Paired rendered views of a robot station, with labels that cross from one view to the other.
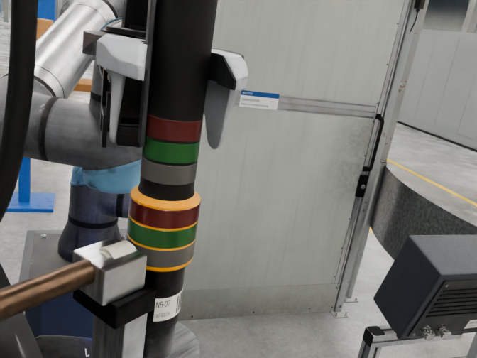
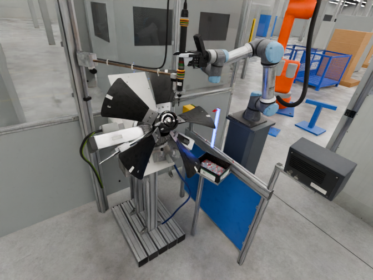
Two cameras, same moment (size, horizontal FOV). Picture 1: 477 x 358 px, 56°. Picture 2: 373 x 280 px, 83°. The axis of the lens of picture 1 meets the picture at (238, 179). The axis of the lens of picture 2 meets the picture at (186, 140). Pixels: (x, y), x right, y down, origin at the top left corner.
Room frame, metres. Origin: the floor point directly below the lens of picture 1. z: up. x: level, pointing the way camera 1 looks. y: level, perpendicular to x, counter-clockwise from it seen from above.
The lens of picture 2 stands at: (-0.04, -1.09, 1.77)
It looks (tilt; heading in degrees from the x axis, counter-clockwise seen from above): 32 degrees down; 72
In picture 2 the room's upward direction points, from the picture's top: 6 degrees clockwise
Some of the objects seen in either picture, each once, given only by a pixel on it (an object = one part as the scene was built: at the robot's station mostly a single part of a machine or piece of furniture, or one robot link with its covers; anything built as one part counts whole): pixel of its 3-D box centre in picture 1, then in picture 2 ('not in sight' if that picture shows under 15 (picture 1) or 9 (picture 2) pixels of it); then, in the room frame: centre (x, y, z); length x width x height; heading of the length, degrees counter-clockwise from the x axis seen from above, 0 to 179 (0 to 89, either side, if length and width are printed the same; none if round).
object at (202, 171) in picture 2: not in sight; (211, 166); (0.50, -0.05, 0.85); 0.22 x 0.17 x 0.07; 126
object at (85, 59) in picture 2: not in sight; (86, 59); (-0.26, 0.40, 1.45); 0.10 x 0.07 x 0.09; 146
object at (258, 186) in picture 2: not in sight; (221, 157); (0.63, 0.08, 0.82); 0.90 x 0.04 x 0.08; 111
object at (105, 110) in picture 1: (147, 80); (197, 58); (0.36, 0.08, 1.54); 0.12 x 0.08 x 0.09; 21
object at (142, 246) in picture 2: not in sight; (146, 223); (0.06, 0.18, 0.04); 0.62 x 0.45 x 0.08; 111
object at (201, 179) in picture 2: not in sight; (197, 205); (0.47, 0.01, 0.40); 0.03 x 0.03 x 0.80; 36
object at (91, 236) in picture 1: (91, 231); (252, 111); (0.99, 0.33, 1.07); 0.15 x 0.15 x 0.10
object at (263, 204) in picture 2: not in sight; (251, 234); (0.78, -0.32, 0.39); 0.04 x 0.04 x 0.78; 21
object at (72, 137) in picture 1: (105, 139); (213, 72); (0.51, 0.16, 1.44); 0.11 x 0.08 x 0.11; 95
